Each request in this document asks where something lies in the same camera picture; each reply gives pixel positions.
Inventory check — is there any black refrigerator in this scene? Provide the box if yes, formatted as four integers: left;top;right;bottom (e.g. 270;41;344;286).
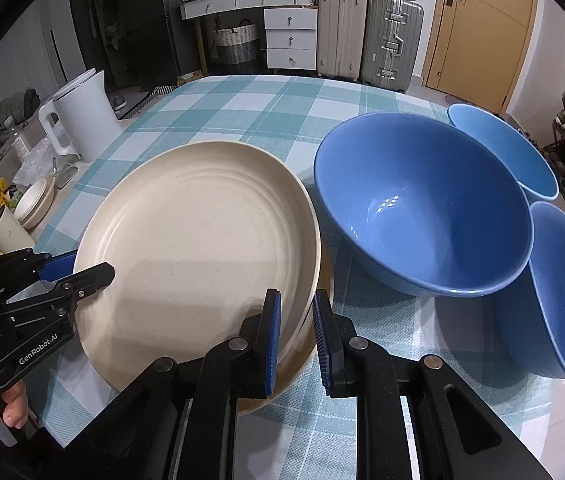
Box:
67;0;204;92

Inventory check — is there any wooden door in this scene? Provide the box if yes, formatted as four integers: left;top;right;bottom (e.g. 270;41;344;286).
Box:
423;0;539;106

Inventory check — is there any dark jacket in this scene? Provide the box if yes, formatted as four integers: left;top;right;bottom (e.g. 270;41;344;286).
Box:
0;87;41;161

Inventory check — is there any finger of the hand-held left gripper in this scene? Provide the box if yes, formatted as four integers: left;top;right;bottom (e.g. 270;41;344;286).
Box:
37;252;81;284
60;261;116;311

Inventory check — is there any person's left hand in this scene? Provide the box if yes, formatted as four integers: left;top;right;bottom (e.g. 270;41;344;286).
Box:
0;377;32;430

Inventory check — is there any white electric kettle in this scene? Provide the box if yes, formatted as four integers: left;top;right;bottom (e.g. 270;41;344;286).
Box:
39;69;124;164

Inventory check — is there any teal checked tablecloth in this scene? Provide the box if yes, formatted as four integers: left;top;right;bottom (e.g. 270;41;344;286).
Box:
27;75;565;480

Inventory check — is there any blue bowl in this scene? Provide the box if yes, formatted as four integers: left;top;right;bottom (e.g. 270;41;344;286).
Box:
313;112;535;297
447;104;560;201
505;201;565;386

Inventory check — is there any silver suitcase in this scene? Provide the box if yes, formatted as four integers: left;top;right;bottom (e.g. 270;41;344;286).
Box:
361;0;425;92

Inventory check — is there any cream ribbed plate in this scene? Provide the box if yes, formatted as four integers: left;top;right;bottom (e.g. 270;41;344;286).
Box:
73;141;322;392
235;237;334;415

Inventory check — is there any clear plastic bag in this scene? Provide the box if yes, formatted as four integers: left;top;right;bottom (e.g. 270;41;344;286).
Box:
12;137;59;187

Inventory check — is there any white cup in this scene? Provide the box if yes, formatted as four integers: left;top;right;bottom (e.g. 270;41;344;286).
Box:
0;205;36;262

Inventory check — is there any glass bottle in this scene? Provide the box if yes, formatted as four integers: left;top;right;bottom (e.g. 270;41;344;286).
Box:
2;115;34;159

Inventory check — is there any woven laundry basket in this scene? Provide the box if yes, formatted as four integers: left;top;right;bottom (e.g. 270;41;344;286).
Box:
214;20;260;64

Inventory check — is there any beige suitcase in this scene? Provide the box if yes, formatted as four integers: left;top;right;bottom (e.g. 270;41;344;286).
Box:
317;0;369;84

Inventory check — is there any metal phone stand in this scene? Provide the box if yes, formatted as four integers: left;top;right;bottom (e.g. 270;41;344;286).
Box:
52;157;78;189

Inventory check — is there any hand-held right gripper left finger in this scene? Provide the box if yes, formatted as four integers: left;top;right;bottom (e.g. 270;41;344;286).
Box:
57;287;283;480

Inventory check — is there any white drawer desk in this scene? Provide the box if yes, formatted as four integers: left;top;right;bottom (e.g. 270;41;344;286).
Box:
181;0;320;72

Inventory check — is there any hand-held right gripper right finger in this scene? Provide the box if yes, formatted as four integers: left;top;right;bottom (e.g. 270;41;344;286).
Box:
313;289;553;480

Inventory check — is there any striped floor mat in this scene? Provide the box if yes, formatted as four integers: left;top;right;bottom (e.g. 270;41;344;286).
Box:
121;85;179;117

